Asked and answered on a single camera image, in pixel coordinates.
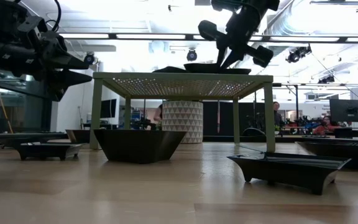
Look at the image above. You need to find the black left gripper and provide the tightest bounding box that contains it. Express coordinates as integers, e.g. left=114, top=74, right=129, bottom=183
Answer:
left=0, top=30, right=93, bottom=103

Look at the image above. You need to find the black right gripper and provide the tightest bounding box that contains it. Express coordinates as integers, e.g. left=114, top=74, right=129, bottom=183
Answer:
left=197, top=11, right=275, bottom=70

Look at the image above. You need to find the black round shallow plate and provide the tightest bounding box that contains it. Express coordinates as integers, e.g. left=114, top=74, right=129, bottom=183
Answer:
left=183, top=62, right=222, bottom=75

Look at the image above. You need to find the black footed mini plate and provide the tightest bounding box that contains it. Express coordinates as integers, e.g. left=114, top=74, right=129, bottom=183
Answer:
left=227, top=151, right=352, bottom=196
left=11, top=141, right=83, bottom=162

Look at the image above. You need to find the black square bowl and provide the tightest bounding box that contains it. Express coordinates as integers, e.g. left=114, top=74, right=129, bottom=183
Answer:
left=93, top=129, right=186, bottom=165
left=65, top=129, right=92, bottom=144

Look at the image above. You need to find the green perforated mini table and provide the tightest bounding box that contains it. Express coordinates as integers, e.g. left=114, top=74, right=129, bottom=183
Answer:
left=88, top=72, right=276, bottom=153

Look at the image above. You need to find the black shallow mini plate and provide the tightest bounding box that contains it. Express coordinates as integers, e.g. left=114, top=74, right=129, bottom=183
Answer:
left=296, top=139, right=358, bottom=171

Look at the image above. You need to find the black monitor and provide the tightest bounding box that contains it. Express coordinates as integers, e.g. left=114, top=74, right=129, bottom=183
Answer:
left=100, top=98, right=117, bottom=119
left=329, top=98, right=358, bottom=123

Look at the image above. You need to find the person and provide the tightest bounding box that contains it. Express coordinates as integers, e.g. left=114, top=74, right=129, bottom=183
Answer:
left=312, top=116, right=341, bottom=134
left=272, top=101, right=283, bottom=127
left=154, top=104, right=163, bottom=123

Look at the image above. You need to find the overhead light bar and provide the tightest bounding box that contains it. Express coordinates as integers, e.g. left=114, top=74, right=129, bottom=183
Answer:
left=57, top=32, right=358, bottom=44

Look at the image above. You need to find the wood-top workbench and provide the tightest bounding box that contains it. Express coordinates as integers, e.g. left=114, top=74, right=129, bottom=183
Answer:
left=275, top=124, right=323, bottom=138

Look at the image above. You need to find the ceiling light fixture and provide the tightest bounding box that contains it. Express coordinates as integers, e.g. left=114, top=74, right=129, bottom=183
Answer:
left=309, top=0, right=358, bottom=13

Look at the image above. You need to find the black desk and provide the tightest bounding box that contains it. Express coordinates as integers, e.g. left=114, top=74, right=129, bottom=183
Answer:
left=333, top=126, right=358, bottom=140

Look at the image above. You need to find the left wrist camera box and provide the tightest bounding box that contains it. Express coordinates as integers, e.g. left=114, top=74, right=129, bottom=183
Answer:
left=17, top=14, right=50, bottom=41

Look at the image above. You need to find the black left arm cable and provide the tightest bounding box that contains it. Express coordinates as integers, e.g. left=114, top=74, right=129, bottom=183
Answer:
left=44, top=0, right=62, bottom=34

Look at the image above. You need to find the silver ventilation duct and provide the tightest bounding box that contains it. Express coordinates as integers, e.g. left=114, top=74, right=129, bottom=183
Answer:
left=259, top=9, right=295, bottom=47

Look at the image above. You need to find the yellow hanging cable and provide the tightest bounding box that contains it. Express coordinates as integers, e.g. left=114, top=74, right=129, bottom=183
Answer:
left=0, top=67, right=14, bottom=134

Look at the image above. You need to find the black curved frame handle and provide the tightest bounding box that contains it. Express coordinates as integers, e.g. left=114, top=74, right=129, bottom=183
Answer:
left=242, top=126, right=267, bottom=138

